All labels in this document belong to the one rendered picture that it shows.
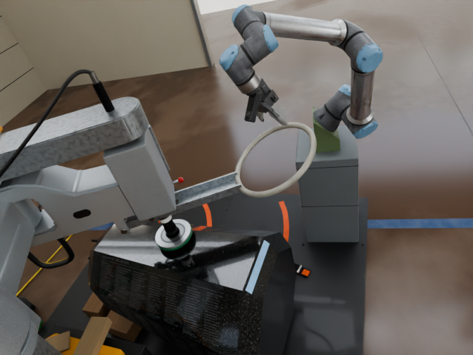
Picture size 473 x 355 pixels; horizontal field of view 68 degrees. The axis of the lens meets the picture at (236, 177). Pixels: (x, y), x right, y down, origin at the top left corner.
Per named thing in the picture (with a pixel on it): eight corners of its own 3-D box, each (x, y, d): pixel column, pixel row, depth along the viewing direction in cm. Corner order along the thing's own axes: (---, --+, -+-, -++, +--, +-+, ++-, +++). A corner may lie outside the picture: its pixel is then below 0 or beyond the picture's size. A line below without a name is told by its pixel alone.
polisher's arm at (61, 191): (22, 268, 181) (-47, 201, 150) (33, 236, 199) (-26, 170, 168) (158, 225, 182) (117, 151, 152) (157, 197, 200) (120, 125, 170)
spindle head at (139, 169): (111, 235, 179) (65, 168, 151) (115, 207, 196) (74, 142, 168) (179, 215, 179) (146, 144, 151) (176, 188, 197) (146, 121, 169)
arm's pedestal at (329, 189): (303, 203, 319) (291, 125, 266) (360, 202, 305) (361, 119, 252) (300, 248, 282) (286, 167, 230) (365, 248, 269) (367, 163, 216)
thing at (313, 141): (248, 215, 171) (244, 213, 169) (229, 160, 209) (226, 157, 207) (333, 158, 160) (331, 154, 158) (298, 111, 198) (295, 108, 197)
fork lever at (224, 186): (120, 237, 182) (115, 231, 179) (122, 212, 197) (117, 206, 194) (244, 195, 182) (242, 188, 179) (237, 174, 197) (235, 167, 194)
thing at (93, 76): (105, 113, 149) (85, 75, 138) (106, 109, 152) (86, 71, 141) (114, 110, 149) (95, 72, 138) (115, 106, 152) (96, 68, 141)
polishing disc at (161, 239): (162, 220, 213) (162, 219, 212) (195, 220, 207) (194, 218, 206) (150, 248, 197) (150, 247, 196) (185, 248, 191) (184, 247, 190)
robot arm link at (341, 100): (335, 103, 233) (354, 83, 222) (349, 122, 225) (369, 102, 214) (321, 100, 223) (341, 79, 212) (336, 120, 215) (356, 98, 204)
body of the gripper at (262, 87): (280, 99, 142) (265, 77, 135) (268, 115, 140) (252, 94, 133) (268, 98, 148) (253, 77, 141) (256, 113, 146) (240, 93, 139)
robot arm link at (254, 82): (245, 86, 130) (230, 86, 137) (252, 96, 132) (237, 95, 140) (259, 69, 131) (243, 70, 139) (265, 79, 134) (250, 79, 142)
